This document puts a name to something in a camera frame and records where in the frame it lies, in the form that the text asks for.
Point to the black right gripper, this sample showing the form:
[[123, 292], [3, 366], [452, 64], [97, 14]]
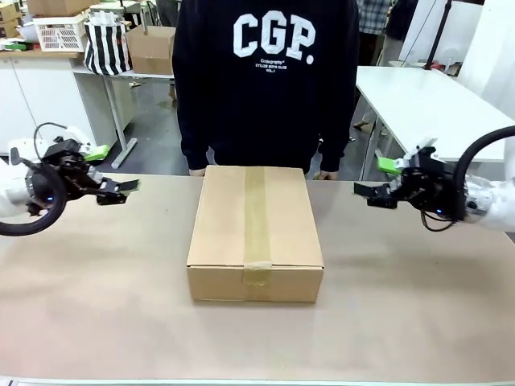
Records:
[[432, 185]]

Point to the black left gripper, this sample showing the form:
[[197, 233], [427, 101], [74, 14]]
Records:
[[64, 177]]

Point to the large brown cardboard box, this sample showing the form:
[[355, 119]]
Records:
[[225, 225]]

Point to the person's right forearm navy sleeve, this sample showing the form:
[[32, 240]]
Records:
[[195, 140]]

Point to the person's left forearm navy sleeve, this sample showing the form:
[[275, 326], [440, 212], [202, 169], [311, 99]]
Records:
[[336, 140]]

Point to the small brown cardboard box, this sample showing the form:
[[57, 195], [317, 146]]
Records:
[[155, 50]]

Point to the plain cardboard box on cabinet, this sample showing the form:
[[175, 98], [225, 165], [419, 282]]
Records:
[[52, 6]]

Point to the printed cardboard box on cabinet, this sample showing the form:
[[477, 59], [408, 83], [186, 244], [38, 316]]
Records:
[[8, 20]]

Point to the person's left hand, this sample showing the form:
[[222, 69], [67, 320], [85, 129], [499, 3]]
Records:
[[328, 175]]

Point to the person's right hand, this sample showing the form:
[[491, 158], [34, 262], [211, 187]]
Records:
[[198, 173]]

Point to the white table with metal legs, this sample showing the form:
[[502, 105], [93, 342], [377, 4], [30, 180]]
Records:
[[120, 124]]

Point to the wide white table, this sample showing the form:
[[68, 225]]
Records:
[[422, 100]]

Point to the white cabinet wooden top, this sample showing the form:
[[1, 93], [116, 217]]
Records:
[[40, 88]]

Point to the black white striped bag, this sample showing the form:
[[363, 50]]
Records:
[[106, 48]]

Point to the brown packing tape strip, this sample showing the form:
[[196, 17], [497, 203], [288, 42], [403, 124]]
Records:
[[255, 225]]

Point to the white plastic basket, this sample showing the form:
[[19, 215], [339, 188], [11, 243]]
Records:
[[60, 36]]

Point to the person in navy sweatshirt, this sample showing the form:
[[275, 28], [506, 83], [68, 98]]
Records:
[[261, 100]]

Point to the white board panel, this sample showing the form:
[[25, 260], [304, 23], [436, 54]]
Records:
[[414, 32]]

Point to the black stand pole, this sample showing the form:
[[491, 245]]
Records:
[[439, 32]]

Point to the white bowl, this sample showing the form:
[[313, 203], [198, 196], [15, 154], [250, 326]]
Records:
[[26, 32]]

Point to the person in plaid shirt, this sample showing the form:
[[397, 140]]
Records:
[[374, 16]]

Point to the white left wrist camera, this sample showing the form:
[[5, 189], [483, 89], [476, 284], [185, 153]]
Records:
[[78, 136]]

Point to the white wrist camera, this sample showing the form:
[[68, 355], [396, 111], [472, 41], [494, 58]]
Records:
[[421, 148], [78, 136]]

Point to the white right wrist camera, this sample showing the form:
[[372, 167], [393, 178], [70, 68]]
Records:
[[421, 148]]

